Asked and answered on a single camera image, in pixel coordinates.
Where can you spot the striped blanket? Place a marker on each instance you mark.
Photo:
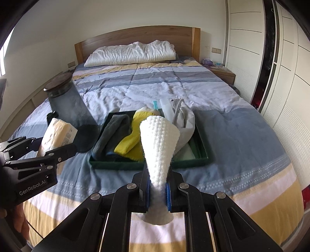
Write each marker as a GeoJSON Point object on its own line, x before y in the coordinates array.
{"type": "Point", "coordinates": [230, 135]}

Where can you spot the green tray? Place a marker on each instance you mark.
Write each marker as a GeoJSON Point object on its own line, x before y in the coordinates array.
{"type": "Point", "coordinates": [150, 163]}

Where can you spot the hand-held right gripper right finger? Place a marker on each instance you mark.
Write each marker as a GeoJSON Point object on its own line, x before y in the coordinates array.
{"type": "Point", "coordinates": [168, 196]}

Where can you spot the tissue pack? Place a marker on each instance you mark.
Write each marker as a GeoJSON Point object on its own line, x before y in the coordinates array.
{"type": "Point", "coordinates": [55, 135]}

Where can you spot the white knit cloth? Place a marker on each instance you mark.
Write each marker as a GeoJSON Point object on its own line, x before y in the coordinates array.
{"type": "Point", "coordinates": [158, 150]}

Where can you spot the white pillow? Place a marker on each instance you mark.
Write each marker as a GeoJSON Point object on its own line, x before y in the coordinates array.
{"type": "Point", "coordinates": [128, 54]}

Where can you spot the dark cloth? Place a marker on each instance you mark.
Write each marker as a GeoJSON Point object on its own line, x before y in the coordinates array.
{"type": "Point", "coordinates": [176, 61]}

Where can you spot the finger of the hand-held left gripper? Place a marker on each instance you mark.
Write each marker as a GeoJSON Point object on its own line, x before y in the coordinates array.
{"type": "Point", "coordinates": [36, 144]}
{"type": "Point", "coordinates": [60, 151]}

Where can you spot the wall socket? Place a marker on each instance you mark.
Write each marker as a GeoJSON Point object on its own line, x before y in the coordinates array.
{"type": "Point", "coordinates": [216, 50]}
{"type": "Point", "coordinates": [71, 64]}

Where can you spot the grey towel blue trim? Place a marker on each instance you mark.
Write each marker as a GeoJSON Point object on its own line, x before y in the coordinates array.
{"type": "Point", "coordinates": [111, 135]}

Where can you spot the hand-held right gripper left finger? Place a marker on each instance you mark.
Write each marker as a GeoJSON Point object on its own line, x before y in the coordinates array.
{"type": "Point", "coordinates": [145, 195]}

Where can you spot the yellow cloth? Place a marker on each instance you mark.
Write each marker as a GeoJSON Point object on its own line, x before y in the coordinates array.
{"type": "Point", "coordinates": [130, 143]}

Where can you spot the light grey cloth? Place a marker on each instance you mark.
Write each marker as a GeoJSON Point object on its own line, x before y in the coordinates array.
{"type": "Point", "coordinates": [184, 121]}

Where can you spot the purple items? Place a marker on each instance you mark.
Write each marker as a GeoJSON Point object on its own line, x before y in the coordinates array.
{"type": "Point", "coordinates": [207, 62]}

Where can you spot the wooden headboard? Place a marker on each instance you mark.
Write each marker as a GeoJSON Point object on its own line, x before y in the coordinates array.
{"type": "Point", "coordinates": [121, 38]}

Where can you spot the clear zip bag teal zipper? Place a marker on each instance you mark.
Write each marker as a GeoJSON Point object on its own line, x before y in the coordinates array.
{"type": "Point", "coordinates": [164, 106]}

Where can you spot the white wardrobe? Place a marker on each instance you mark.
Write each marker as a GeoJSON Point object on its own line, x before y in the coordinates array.
{"type": "Point", "coordinates": [278, 60]}

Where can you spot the person's left forearm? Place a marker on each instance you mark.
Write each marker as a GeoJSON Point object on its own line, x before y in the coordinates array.
{"type": "Point", "coordinates": [20, 225]}

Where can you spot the wooden nightstand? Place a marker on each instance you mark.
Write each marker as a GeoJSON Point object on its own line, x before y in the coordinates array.
{"type": "Point", "coordinates": [225, 74]}

